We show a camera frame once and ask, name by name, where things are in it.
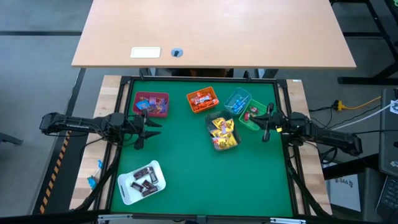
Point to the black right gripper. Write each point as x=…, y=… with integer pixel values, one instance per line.
x=275, y=123

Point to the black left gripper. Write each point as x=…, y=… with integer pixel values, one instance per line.
x=139, y=126

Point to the red candy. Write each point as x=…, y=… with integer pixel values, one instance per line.
x=254, y=109
x=246, y=116

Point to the clear grey plastic bin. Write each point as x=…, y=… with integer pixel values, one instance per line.
x=237, y=133

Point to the blue purple candy packet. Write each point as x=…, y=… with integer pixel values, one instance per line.
x=143, y=105

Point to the yellow sour candy packet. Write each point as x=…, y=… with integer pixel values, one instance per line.
x=228, y=125
x=224, y=143
x=218, y=133
x=217, y=121

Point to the dark brown chocolate bar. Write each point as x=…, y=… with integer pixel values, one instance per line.
x=141, y=173
x=152, y=176
x=137, y=186
x=150, y=191

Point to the dark brown chocolate packet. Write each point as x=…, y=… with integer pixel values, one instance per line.
x=148, y=184

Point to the orange white candy packet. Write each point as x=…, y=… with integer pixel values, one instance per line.
x=204, y=99

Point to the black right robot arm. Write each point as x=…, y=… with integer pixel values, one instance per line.
x=326, y=135

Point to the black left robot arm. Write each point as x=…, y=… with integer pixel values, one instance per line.
x=87, y=123

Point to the green plastic basket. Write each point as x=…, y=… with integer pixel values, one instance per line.
x=258, y=104

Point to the teal plastic bin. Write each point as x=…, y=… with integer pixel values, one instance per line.
x=241, y=93

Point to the red plastic basket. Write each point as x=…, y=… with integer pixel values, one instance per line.
x=149, y=94

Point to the orange plastic basket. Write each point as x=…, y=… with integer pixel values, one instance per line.
x=214, y=93

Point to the white plastic bin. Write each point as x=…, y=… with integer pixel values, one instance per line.
x=130, y=193

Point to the white rectangular desk plate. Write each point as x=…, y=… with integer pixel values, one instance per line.
x=145, y=52

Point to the round grey desk grommet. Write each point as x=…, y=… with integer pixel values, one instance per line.
x=177, y=52

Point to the black ramp with hazard stripes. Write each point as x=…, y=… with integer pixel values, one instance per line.
x=68, y=161

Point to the tan wooden desk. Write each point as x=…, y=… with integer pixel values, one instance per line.
x=217, y=28

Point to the black computer case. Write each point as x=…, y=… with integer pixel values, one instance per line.
x=388, y=140

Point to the black furniture leg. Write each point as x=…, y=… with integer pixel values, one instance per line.
x=11, y=139

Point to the black table frame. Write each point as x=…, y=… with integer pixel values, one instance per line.
x=186, y=78

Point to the silver frame bracket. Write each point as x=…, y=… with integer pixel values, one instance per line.
x=110, y=218
x=287, y=221

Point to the black desk frame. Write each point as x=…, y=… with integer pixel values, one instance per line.
x=367, y=80

